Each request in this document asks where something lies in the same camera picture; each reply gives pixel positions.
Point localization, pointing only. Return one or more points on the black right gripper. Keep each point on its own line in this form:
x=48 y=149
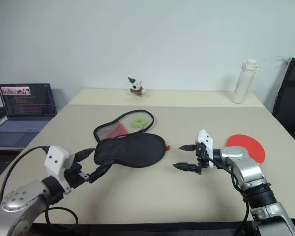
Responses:
x=201 y=159

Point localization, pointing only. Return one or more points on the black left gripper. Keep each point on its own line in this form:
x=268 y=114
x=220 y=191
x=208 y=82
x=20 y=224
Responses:
x=75 y=177

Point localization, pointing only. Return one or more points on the red oven mitt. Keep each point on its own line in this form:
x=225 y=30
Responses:
x=130 y=152

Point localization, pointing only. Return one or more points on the red round disc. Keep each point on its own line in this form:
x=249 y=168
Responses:
x=248 y=145

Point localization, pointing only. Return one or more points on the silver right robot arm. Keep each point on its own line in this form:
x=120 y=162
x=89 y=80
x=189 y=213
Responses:
x=245 y=167

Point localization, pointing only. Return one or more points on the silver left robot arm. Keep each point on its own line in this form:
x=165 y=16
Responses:
x=19 y=196

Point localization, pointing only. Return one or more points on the red zipper pull tab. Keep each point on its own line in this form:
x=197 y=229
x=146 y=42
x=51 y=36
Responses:
x=168 y=147

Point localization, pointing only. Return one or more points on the white plush dog toy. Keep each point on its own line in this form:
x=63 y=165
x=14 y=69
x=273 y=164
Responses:
x=137 y=88

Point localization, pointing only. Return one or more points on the open blue laptop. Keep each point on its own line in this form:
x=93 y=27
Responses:
x=27 y=103

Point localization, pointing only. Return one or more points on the white water bottle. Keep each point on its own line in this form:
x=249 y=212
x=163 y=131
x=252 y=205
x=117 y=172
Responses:
x=242 y=83

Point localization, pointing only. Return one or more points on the black office chair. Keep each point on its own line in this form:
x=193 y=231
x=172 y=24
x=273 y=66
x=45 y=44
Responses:
x=292 y=98

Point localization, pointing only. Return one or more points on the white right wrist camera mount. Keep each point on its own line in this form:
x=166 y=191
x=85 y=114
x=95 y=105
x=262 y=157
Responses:
x=206 y=138

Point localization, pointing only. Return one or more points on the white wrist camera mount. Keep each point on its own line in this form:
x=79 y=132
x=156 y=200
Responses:
x=206 y=138
x=55 y=157

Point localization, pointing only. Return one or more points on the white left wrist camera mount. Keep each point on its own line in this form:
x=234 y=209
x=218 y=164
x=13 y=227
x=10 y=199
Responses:
x=55 y=157

